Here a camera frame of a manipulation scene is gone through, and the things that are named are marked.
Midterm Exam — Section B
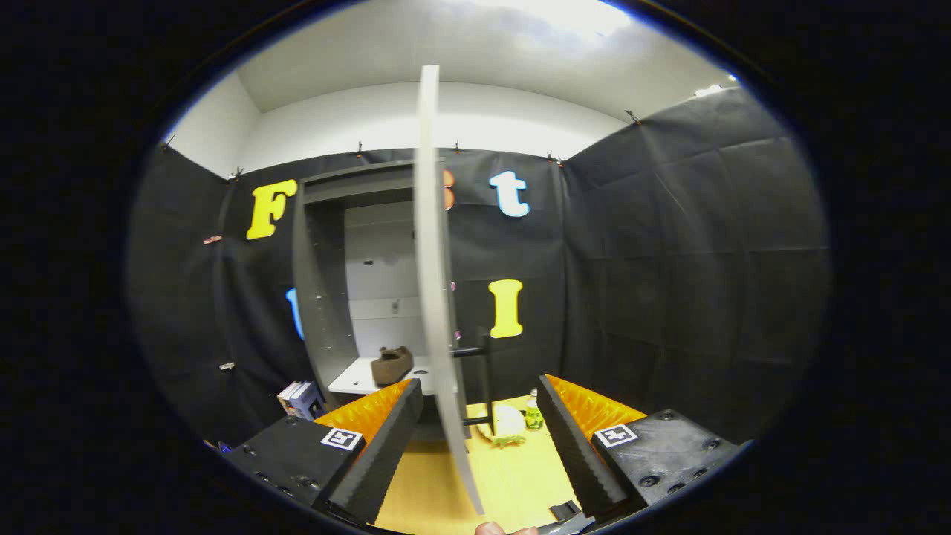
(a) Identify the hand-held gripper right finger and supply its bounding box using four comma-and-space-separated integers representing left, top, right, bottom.
536, 374, 744, 521

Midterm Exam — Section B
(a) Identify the black backdrop cloth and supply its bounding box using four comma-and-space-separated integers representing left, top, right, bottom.
128, 88, 831, 454

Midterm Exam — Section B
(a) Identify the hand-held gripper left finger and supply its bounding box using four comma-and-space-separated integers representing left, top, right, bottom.
223, 377, 426, 525

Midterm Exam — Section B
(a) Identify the black door handle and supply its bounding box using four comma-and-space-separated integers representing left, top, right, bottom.
452, 331, 495, 435

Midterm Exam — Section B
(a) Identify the small ceiling light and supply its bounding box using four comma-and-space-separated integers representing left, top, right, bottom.
695, 74, 740, 97

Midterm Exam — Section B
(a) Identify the grey shoe cabinet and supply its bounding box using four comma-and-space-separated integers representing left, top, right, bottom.
292, 158, 470, 439

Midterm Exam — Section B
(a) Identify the brown fuzzy shoe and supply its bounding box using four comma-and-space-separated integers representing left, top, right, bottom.
371, 346, 414, 387

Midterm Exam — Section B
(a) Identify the blue cover book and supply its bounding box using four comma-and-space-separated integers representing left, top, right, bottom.
290, 382, 326, 421

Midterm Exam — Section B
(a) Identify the yellow plush toy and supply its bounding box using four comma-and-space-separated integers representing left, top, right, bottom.
479, 403, 528, 448

